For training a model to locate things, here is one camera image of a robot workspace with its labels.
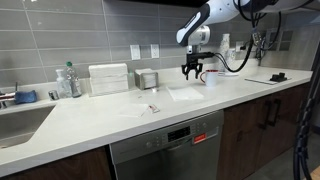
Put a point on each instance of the chrome sink faucet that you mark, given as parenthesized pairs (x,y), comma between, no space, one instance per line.
(6,97)

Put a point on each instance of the blue sponge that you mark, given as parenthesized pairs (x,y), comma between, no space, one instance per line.
(25,97)

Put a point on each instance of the white folded paper towel stack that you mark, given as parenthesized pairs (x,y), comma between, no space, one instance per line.
(108,79)

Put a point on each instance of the small white counter object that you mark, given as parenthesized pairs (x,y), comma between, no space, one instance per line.
(154,89)

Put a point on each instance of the dark square wall panel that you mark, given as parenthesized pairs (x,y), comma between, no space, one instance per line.
(285,40)

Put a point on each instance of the white wall outlet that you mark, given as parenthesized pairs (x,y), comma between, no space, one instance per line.
(238,46)
(155,51)
(135,52)

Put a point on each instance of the white flat counter mat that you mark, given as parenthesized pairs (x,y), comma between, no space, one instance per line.
(261,80)

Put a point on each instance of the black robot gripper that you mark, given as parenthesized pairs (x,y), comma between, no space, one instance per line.
(195,59)

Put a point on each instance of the stainless steel dishwasher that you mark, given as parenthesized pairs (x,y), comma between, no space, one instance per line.
(170,153)

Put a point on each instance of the brown sink cabinet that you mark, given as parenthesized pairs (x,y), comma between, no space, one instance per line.
(60,166)

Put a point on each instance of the small black device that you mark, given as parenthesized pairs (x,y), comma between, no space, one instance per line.
(278,77)

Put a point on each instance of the small metal cup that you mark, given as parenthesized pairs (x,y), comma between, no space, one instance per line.
(53,95)

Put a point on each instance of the tall patterned paper cup stack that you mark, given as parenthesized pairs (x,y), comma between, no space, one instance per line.
(225,43)

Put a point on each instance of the clear bottle with green cap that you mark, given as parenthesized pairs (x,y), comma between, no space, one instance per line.
(74,81)

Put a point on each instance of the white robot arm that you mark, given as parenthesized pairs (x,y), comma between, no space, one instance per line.
(216,10)

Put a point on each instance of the small red white sachet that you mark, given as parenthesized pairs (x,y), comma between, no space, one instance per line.
(154,108)

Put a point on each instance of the steel sink basin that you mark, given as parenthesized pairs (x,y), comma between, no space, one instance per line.
(20,125)

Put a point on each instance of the clear soap dispenser bottle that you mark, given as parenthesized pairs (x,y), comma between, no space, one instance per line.
(62,85)

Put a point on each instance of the white mug with red inside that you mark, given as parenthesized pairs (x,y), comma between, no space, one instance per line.
(211,79)

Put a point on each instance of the brown cabinet door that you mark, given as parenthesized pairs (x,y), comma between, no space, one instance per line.
(240,140)
(290,113)

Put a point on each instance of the short patterned paper cup stack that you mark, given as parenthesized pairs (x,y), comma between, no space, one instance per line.
(231,56)

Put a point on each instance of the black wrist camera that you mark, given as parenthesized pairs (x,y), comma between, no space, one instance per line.
(206,55)

